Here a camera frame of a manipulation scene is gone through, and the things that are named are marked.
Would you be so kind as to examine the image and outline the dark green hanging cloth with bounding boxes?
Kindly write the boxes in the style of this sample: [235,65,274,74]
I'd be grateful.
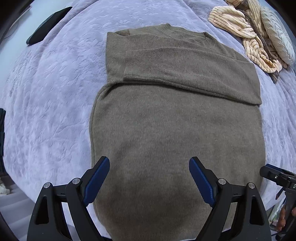
[0,108,7,176]

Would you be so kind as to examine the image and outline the lavender embossed bed blanket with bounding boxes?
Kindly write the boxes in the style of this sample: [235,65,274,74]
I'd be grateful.
[0,0,296,241]

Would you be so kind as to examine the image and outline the brown knit sweater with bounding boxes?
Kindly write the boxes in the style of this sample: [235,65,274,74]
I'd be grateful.
[90,24,265,240]

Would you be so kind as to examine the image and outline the person's right hand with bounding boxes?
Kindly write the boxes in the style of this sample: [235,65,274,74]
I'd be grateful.
[276,207,296,231]

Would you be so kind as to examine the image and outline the cream pleated round pillow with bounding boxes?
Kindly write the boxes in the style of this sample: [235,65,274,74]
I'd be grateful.
[260,6,295,65]

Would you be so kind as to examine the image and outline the black phone on bed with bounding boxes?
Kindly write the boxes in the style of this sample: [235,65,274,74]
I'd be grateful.
[26,6,72,46]

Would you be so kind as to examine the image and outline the peach striped fleece garment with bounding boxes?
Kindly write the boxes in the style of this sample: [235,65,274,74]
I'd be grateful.
[208,1,287,83]

